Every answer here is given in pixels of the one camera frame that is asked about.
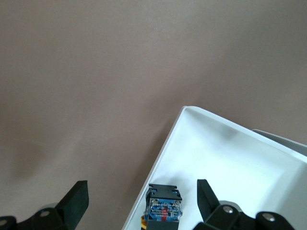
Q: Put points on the white plastic bin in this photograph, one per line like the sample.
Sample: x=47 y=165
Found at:
x=227 y=155

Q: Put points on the white drawer cabinet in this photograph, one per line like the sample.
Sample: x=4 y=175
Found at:
x=287 y=143

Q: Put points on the brown paper table cover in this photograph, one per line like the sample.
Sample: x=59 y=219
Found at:
x=96 y=72

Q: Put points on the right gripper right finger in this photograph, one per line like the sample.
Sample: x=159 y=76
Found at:
x=216 y=215

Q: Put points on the green push button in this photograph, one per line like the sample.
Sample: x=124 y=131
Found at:
x=164 y=208

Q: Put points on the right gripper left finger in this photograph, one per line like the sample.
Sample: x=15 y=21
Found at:
x=72 y=206

